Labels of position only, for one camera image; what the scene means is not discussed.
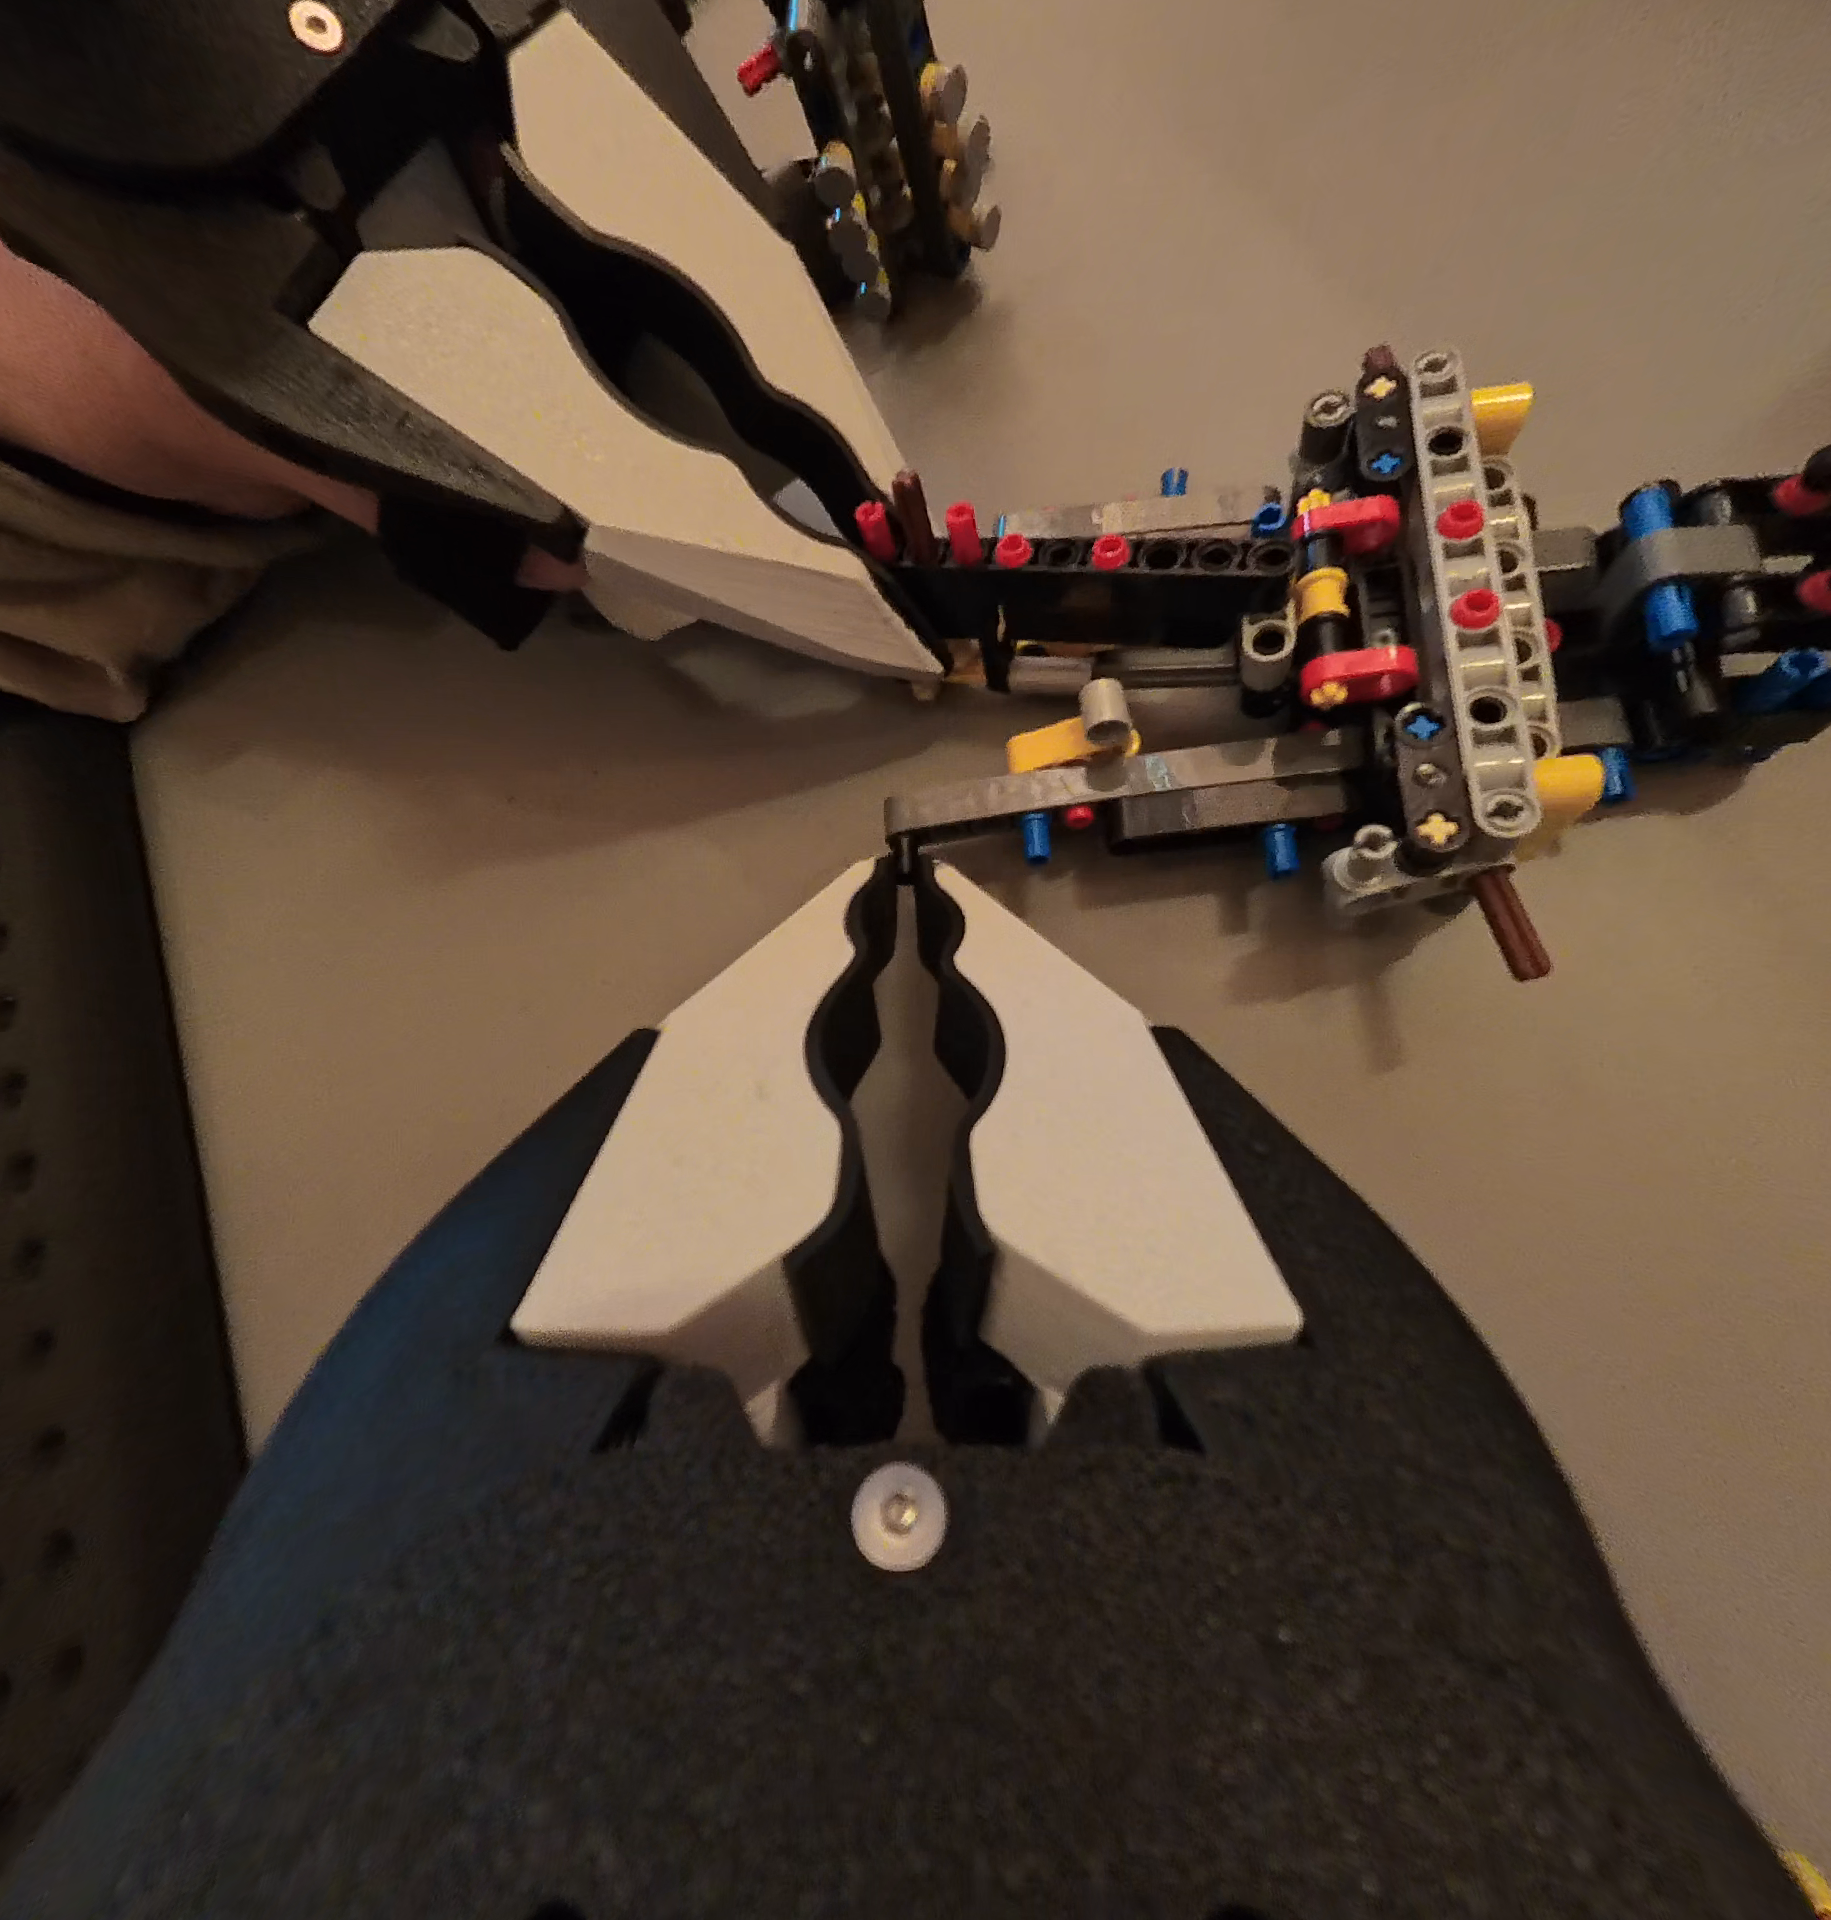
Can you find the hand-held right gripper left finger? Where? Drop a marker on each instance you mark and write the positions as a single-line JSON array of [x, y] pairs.
[[691, 1200]]

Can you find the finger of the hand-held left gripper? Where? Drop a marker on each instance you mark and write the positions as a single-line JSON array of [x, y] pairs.
[[556, 435], [675, 180]]

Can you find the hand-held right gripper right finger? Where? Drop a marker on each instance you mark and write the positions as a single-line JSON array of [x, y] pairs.
[[1125, 1200]]

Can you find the black toy brick engine assembly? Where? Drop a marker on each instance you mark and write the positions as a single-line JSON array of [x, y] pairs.
[[892, 150]]

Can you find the black grey toy brick chassis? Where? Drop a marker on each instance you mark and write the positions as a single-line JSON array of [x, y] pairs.
[[1454, 601]]

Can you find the person's left forearm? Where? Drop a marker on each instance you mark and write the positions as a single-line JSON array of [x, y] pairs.
[[90, 601]]

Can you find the grey desk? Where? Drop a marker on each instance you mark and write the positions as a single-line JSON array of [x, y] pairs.
[[1454, 1200]]

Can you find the person's left hand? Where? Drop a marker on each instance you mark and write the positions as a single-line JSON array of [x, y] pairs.
[[90, 390]]

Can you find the dark perforated panel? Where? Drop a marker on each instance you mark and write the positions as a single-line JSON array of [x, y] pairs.
[[75, 1275]]

